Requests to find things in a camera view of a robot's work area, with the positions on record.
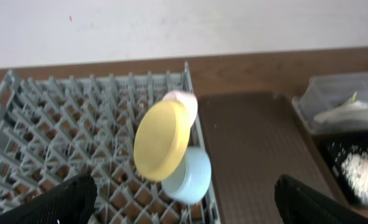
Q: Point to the dark brown serving tray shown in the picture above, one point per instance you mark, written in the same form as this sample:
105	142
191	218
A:
253	138

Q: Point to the white paper napkin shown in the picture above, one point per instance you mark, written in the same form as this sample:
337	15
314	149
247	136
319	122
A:
355	111

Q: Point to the light blue bowl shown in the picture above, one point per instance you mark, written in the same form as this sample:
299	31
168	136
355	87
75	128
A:
191	179

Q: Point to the yellow green wrapper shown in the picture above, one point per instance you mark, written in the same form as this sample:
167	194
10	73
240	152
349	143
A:
352	99

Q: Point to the pink rice bowl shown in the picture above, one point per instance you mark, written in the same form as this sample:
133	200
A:
188	99

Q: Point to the grey plastic dish rack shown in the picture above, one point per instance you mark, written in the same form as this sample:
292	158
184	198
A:
54	129

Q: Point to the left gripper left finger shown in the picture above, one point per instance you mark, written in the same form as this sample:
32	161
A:
72	201

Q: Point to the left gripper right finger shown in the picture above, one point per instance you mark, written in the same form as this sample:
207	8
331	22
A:
299	203

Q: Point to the black waste tray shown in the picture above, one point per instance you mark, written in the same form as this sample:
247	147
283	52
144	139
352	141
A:
323	143

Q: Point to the yellow round plate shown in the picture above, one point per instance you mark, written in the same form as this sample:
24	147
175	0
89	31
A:
161	139

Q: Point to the spilled white rice pile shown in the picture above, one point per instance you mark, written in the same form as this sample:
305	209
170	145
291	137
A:
351	162

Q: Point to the clear plastic waste bin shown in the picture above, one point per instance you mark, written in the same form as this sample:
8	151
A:
328	92

